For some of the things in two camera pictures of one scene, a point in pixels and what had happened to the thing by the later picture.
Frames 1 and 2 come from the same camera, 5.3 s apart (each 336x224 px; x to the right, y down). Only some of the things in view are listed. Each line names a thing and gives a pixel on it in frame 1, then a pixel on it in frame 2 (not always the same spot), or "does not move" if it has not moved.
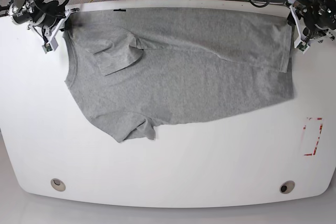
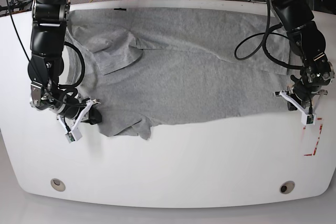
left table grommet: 58,184 does not move
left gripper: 49,33 -> 94,116
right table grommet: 286,187 does not move
